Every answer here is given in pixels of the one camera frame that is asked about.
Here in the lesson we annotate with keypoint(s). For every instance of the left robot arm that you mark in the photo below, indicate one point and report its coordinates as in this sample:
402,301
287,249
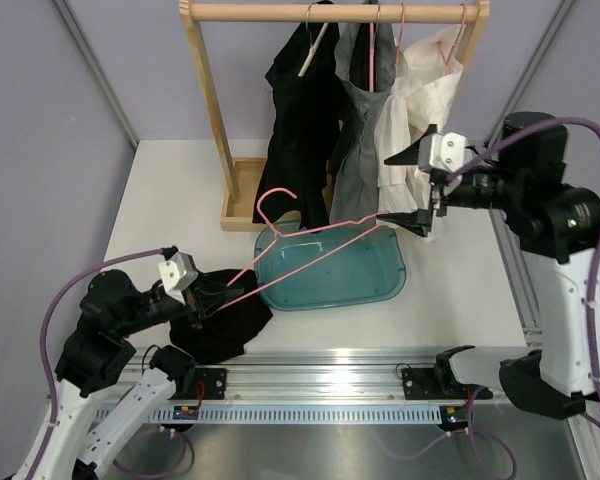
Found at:
69,444

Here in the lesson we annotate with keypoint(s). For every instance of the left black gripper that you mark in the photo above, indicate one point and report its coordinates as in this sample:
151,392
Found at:
200,295

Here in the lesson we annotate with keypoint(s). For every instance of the teal plastic tray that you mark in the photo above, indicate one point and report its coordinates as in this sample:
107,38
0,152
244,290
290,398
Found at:
330,280

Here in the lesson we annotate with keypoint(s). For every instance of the white wooden hanger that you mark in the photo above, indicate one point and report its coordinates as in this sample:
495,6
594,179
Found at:
314,41

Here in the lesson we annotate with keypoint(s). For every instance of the wooden clothes rack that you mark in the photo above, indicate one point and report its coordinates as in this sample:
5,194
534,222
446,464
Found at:
242,174

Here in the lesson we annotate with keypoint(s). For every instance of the slotted cable duct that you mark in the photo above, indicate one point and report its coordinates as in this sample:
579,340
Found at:
216,414

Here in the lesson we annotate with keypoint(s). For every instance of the cream white garment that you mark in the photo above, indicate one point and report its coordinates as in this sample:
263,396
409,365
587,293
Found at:
433,93

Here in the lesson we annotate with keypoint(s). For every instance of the pink hanger far right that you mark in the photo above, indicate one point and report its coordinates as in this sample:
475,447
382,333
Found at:
448,56

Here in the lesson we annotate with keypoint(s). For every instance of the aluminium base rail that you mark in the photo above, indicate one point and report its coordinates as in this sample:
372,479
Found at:
331,376

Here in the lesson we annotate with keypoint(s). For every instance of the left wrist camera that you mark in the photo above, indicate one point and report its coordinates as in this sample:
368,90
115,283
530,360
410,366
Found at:
177,274

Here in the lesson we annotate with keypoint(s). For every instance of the black dress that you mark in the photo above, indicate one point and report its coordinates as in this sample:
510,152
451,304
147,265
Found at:
305,131

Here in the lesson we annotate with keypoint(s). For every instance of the black skirt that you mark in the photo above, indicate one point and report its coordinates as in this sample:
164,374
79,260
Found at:
224,334

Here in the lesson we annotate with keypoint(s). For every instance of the white pleated blouse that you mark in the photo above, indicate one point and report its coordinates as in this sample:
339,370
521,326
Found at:
391,136

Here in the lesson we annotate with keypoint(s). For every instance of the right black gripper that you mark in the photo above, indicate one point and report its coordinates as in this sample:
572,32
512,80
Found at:
419,221

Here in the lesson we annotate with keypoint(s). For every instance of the grey dress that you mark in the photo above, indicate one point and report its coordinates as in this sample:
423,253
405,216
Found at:
354,164

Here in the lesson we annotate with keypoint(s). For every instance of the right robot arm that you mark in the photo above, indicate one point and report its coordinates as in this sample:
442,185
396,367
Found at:
558,229

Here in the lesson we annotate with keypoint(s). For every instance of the pink hanger under grey dress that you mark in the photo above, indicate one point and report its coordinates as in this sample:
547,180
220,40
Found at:
372,49

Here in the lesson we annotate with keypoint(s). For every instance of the pink hanger middle right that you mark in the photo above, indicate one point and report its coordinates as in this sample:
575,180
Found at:
399,40

